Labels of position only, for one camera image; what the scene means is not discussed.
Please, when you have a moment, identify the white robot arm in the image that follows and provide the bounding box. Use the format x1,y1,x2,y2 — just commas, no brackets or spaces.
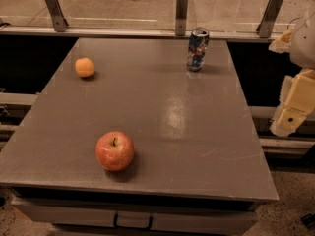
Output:
269,5,315,137

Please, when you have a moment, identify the horizontal metal rail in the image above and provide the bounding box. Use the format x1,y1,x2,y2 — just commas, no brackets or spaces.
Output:
0,25,281,42

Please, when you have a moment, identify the black drawer handle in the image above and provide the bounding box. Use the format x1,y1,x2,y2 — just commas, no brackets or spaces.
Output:
113,211,153,230

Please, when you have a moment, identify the blue soda can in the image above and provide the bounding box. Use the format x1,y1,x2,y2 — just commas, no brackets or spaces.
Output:
186,28,209,72

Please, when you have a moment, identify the metal railing bracket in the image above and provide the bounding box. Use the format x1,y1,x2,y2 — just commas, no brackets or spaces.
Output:
175,0,188,36
256,0,284,38
45,0,69,32

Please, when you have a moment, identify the middle metal railing bracket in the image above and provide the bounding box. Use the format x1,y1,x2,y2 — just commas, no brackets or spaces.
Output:
175,0,188,36

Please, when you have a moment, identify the grey table drawer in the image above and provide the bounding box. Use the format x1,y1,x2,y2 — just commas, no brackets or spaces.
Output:
12,198,257,236

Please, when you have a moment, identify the left metal railing bracket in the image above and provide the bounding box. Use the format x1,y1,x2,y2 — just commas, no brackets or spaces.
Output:
45,0,69,32

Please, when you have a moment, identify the right metal railing bracket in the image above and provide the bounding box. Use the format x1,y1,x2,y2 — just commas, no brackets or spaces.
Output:
256,0,284,38

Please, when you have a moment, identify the red apple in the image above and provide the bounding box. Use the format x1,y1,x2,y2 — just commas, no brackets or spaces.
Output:
95,131,135,172

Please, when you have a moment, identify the small orange fruit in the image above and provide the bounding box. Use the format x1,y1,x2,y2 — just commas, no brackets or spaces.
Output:
75,58,95,78

